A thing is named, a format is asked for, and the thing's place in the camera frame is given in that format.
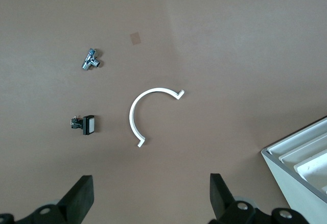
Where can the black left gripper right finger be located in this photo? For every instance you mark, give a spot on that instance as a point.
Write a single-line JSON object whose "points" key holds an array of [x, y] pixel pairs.
{"points": [[222, 201]]}

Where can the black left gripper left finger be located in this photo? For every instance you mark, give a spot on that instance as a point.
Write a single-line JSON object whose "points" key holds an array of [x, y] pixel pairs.
{"points": [[76, 198]]}

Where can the black rectangular push button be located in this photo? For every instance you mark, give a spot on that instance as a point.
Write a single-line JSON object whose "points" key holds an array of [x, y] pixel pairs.
{"points": [[90, 125]]}

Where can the white plastic drawer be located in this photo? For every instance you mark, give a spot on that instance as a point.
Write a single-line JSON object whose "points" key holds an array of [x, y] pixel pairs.
{"points": [[315, 170], [301, 140], [309, 153]]}

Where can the white semicircular plastic clamp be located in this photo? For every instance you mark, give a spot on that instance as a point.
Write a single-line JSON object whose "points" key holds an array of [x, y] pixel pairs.
{"points": [[132, 117]]}

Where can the chrome metal tee fitting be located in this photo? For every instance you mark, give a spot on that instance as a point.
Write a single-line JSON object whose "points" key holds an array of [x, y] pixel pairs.
{"points": [[89, 60]]}

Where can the brown tape patch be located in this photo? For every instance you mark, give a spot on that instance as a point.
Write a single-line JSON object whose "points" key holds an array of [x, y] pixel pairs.
{"points": [[135, 38]]}

